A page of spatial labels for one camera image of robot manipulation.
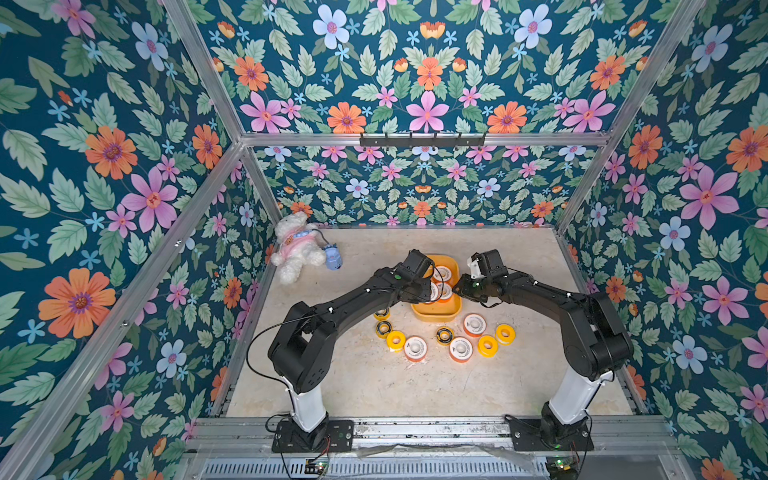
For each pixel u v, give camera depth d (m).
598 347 0.49
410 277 0.69
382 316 0.94
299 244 1.04
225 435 0.75
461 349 0.88
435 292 1.01
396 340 0.89
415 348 0.88
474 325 0.92
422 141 0.93
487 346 0.88
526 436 0.74
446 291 0.98
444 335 0.91
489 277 0.77
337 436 0.73
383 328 0.93
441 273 1.02
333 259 1.02
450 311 0.94
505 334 0.90
